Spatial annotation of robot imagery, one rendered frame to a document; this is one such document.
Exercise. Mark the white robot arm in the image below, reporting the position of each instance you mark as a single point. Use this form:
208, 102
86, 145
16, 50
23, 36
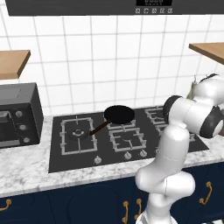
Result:
172, 151

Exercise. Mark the pale beige kettle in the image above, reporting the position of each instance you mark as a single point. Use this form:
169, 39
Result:
191, 91

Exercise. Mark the silver hob knob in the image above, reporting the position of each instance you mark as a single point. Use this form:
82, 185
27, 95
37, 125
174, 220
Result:
143, 153
97, 159
127, 155

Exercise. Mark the black gas hob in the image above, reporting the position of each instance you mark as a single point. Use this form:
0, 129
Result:
73, 157

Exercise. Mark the black toaster oven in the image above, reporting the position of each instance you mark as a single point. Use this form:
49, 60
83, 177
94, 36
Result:
26, 99

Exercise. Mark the silver toaster oven knob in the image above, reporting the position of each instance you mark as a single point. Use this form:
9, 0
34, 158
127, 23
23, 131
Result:
22, 127
19, 113
26, 140

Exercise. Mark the navy cupboard door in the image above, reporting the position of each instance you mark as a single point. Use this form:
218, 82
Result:
87, 201
214, 201
26, 208
143, 204

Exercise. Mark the dark range hood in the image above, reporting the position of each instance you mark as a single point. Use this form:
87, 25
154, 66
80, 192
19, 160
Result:
73, 7

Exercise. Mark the wooden wall cupboard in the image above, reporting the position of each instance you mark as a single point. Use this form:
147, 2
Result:
11, 62
211, 51

